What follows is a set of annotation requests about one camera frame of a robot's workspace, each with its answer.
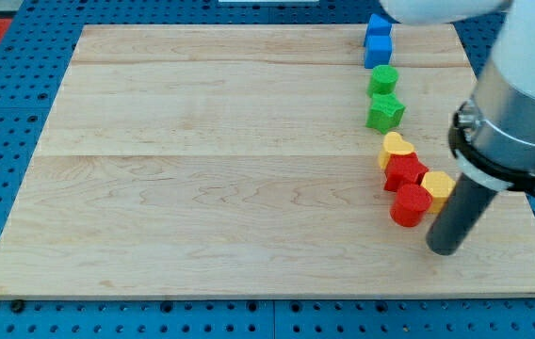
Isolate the red cylinder block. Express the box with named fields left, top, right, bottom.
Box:
left=390, top=184, right=432, bottom=228

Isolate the light wooden board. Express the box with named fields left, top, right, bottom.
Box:
left=0, top=24, right=535, bottom=300

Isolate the blue cube block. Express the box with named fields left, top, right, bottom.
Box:
left=365, top=35, right=393, bottom=69

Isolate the red star block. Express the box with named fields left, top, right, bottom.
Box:
left=383, top=153, right=430, bottom=192

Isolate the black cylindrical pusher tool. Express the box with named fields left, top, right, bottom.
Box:
left=426, top=174, right=497, bottom=256

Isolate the green cylinder block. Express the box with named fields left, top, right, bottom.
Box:
left=366, top=65, right=398, bottom=97

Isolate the yellow heart block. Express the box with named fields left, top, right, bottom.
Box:
left=378, top=132, right=415, bottom=170

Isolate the yellow hexagon block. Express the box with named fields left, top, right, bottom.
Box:
left=421, top=171, right=456, bottom=214

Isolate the green star block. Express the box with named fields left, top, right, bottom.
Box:
left=365, top=93, right=406, bottom=134

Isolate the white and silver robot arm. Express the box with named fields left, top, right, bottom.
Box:
left=381, top=0, right=535, bottom=255

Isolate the blue triangular block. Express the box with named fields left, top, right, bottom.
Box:
left=363, top=14, right=393, bottom=46

